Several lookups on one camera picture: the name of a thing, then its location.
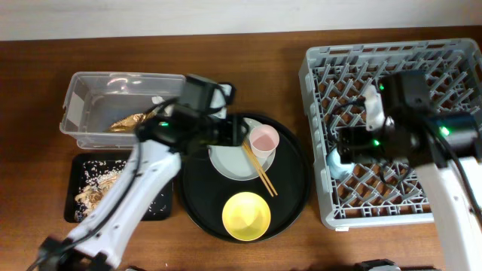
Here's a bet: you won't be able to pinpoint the grey dishwasher rack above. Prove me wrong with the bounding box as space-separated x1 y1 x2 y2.
298 38 481 231

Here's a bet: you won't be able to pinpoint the noodle and rice leftovers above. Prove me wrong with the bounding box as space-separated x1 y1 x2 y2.
71 160 173 223

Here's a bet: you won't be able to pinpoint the white tissue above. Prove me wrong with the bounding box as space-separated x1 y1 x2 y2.
151 96 164 105

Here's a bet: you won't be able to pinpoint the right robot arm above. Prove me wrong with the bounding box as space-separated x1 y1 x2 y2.
331 71 481 270

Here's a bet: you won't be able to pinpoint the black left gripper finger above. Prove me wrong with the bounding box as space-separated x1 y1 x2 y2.
211 123 233 146
232 114 249 146

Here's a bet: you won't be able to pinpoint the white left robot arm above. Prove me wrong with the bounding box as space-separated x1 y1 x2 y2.
29 105 249 270

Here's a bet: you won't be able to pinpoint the black round tray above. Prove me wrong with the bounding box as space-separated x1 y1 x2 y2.
175 113 313 243

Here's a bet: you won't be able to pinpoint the clear plastic bin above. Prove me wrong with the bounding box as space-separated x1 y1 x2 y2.
59 72 185 150

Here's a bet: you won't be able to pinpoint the blue plastic cup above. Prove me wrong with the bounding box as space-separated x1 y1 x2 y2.
326 148 355 179

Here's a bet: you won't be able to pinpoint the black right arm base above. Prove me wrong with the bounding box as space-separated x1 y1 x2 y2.
354 259 401 271

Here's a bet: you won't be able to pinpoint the grey round plate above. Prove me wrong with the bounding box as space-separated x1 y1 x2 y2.
208 117 277 181

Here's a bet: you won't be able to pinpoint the lower wooden chopstick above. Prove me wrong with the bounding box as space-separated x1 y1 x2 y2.
241 142 275 198

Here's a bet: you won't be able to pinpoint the yellow bowl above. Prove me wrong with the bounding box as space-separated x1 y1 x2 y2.
221 192 271 242

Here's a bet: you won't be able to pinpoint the black rectangular tray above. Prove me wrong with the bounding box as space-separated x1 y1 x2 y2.
63 151 173 223

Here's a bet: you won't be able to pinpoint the pink plastic cup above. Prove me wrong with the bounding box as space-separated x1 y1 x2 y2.
249 124 279 158

